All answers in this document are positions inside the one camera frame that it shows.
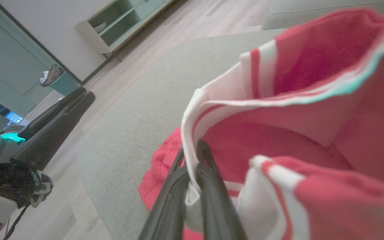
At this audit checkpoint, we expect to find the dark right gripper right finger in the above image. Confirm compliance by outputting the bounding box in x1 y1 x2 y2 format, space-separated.
195 140 248 240

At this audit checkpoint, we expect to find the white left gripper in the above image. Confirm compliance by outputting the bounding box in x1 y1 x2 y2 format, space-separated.
0 87 96 224

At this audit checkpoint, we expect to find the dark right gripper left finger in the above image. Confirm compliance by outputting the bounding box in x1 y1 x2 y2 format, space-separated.
138 145 191 240

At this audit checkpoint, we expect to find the red Bulls 23 t-shirt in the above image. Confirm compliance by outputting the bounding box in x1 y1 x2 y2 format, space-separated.
138 127 206 240

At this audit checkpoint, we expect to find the red white-striped mesh jersey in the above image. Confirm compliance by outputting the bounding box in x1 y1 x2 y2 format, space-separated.
180 7 384 240

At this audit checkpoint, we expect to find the teal laundry bin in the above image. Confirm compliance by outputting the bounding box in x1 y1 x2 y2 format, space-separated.
49 70 81 97

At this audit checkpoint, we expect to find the crumpled cloth in bin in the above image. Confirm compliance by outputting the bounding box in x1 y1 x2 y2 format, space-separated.
40 64 65 87

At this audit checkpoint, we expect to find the pale green door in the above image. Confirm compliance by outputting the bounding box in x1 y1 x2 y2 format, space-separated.
0 0 57 117

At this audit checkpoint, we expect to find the pale green shelf cabinet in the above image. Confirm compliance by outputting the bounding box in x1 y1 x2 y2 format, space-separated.
75 0 176 55

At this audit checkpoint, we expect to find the left arm teal-plug cable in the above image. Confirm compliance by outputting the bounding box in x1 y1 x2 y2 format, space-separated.
4 205 29 240

